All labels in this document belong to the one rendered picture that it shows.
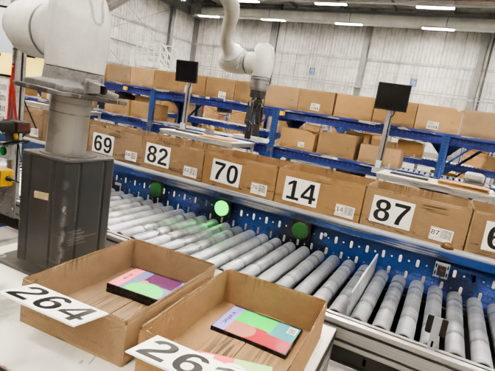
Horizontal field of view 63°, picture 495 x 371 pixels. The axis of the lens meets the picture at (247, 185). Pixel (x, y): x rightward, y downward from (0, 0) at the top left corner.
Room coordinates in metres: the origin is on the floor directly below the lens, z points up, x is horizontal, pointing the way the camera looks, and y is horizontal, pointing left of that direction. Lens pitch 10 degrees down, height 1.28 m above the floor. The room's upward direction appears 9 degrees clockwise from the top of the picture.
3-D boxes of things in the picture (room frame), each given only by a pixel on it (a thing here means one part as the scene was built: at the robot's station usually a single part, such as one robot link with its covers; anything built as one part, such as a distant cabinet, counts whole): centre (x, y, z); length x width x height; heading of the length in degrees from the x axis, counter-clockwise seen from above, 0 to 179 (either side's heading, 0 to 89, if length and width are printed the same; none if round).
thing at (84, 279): (0.94, 0.25, 0.80); 0.38 x 0.28 x 0.10; 159
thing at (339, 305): (1.34, -0.42, 0.72); 0.52 x 0.05 x 0.05; 155
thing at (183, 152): (2.20, 0.35, 0.96); 0.39 x 0.29 x 0.17; 65
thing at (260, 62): (1.98, 0.03, 1.51); 0.13 x 0.11 x 0.16; 59
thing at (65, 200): (1.15, 0.51, 0.91); 0.26 x 0.26 x 0.33; 67
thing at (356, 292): (1.32, -0.45, 0.76); 0.46 x 0.01 x 0.09; 155
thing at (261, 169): (2.04, -0.01, 0.96); 0.39 x 0.29 x 0.17; 65
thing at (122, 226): (1.73, 0.41, 0.72); 0.52 x 0.05 x 0.05; 155
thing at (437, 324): (0.99, -0.54, 0.78); 0.05 x 0.01 x 0.11; 65
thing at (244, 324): (0.91, -0.08, 0.76); 0.19 x 0.14 x 0.02; 67
